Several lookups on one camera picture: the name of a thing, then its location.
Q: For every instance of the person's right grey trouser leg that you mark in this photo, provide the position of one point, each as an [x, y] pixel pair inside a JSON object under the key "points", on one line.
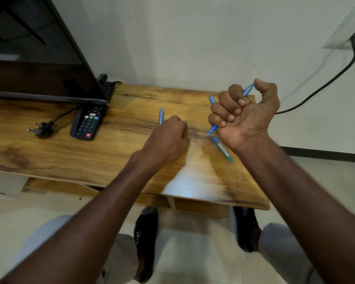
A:
{"points": [[278, 245]]}

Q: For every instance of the black power strip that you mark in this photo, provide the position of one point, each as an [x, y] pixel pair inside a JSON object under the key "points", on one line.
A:
{"points": [[108, 87]]}

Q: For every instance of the person's right hand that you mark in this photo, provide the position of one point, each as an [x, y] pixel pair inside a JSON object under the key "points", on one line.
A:
{"points": [[248, 121]]}

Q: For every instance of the person's left hand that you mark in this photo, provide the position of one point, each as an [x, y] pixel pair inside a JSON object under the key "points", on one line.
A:
{"points": [[165, 141]]}

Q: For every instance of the person's right black sock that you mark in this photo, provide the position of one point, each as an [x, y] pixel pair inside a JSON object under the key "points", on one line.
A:
{"points": [[245, 227]]}

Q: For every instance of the person's left black sock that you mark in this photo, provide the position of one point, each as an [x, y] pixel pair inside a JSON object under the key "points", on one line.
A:
{"points": [[145, 239]]}

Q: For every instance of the person's left forearm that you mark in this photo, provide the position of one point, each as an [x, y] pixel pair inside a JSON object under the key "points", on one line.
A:
{"points": [[85, 233]]}

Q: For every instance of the black television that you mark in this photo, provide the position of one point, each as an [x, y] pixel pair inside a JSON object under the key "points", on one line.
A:
{"points": [[38, 68]]}

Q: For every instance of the person's right forearm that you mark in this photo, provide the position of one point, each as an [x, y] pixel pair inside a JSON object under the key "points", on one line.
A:
{"points": [[301, 210]]}

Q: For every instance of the person's black sock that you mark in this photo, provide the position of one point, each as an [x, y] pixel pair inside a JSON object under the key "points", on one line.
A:
{"points": [[245, 227], [145, 239]]}

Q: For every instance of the white wall socket panel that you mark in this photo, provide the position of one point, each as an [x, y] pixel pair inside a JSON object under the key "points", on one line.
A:
{"points": [[343, 32]]}

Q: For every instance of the black remote control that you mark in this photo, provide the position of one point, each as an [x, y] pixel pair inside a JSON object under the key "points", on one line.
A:
{"points": [[87, 124]]}

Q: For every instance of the teal lead refill tube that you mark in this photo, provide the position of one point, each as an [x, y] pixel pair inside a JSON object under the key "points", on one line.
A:
{"points": [[223, 149]]}

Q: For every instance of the person's grey trouser leg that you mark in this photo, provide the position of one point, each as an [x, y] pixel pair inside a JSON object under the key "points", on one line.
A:
{"points": [[278, 245], [121, 254]]}

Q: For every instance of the person's left grey trouser leg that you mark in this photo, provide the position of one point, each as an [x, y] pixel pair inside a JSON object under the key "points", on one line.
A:
{"points": [[121, 254]]}

